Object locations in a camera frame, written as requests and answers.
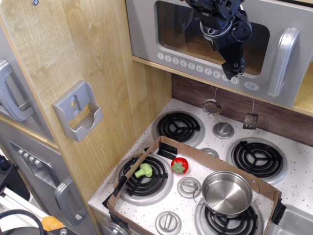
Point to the silver knob back centre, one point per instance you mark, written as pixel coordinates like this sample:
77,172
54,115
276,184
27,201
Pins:
223,130

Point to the front left black burner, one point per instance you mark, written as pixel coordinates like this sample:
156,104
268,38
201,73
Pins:
146,191

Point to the silver oven knob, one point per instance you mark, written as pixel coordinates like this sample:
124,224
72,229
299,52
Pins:
116,229

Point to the black burner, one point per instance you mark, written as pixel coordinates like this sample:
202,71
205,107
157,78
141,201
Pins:
146,191
180,126
250,222
260,158

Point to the silver fridge handle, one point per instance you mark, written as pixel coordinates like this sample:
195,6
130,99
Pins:
60,196
9,107

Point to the steel pot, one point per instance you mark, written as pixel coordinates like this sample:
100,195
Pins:
227,194

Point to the back right black burner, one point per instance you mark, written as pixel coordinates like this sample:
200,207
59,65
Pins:
260,158

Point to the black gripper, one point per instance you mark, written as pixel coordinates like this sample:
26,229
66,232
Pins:
229,45

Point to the front right black burner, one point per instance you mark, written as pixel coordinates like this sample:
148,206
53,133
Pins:
250,222

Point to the silver knob front edge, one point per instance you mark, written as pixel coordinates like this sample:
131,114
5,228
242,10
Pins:
168,223

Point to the silver upper fridge handle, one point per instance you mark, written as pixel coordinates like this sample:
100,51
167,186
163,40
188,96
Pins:
9,107

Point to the back left black burner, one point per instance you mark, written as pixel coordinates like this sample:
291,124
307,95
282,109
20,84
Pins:
180,126

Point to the green toy broccoli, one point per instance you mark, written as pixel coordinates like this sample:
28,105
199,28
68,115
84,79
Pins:
144,170

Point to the hanging small metal spatula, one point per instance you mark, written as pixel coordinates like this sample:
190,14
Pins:
251,119

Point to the hanging round metal strainer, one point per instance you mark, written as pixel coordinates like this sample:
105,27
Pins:
212,106

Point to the silver knob middle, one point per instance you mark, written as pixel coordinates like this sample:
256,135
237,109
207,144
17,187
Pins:
211,151

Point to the silver microwave door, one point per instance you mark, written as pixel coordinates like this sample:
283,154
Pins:
257,47

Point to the wooden microwave shelf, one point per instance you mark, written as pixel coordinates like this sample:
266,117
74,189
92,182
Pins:
303,102

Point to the steel sink basin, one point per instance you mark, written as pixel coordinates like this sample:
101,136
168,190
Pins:
289,220

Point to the silver fridge dispenser panel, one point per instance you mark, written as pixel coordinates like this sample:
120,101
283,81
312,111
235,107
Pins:
38,167

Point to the silver wall phone holder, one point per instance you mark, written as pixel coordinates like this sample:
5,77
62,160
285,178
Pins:
71,104

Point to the red toy strawberry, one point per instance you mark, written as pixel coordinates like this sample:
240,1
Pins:
179,165

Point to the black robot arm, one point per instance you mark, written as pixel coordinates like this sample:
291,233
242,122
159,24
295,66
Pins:
226,25

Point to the orange object bottom left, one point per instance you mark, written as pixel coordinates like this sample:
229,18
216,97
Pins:
50,223

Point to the silver lower fridge handle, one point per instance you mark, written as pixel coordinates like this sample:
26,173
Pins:
60,196

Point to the silver knob centre front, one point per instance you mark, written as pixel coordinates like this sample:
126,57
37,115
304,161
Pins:
189,187

